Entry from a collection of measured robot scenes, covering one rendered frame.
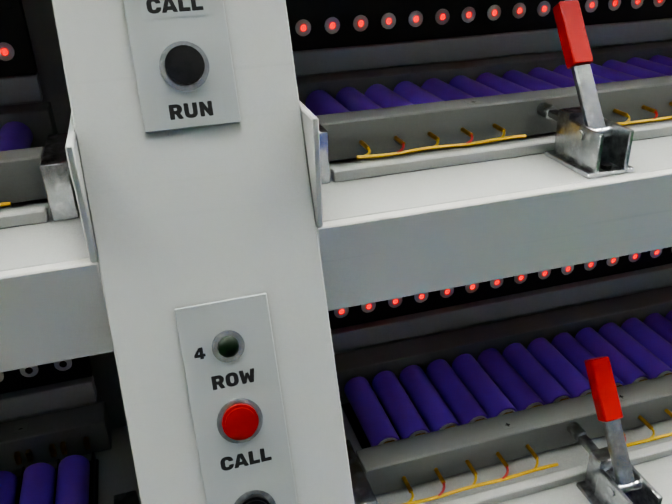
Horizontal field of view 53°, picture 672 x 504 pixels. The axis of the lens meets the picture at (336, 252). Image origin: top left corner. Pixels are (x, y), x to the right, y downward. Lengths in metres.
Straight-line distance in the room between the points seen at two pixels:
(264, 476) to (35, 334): 0.12
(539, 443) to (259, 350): 0.22
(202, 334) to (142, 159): 0.08
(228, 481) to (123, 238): 0.12
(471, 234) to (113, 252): 0.17
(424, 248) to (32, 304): 0.18
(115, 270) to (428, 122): 0.19
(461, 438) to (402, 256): 0.15
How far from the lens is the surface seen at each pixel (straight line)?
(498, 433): 0.43
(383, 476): 0.41
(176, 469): 0.32
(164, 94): 0.29
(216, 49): 0.30
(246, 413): 0.31
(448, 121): 0.40
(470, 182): 0.35
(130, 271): 0.30
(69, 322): 0.31
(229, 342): 0.30
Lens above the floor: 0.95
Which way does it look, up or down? 7 degrees down
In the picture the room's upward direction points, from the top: 8 degrees counter-clockwise
